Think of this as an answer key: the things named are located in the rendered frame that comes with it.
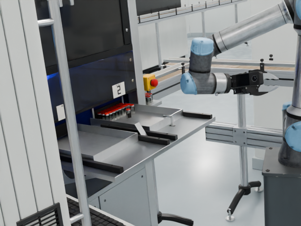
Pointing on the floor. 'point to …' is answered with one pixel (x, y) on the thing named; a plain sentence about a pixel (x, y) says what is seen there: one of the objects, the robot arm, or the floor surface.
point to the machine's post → (140, 100)
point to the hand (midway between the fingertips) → (276, 82)
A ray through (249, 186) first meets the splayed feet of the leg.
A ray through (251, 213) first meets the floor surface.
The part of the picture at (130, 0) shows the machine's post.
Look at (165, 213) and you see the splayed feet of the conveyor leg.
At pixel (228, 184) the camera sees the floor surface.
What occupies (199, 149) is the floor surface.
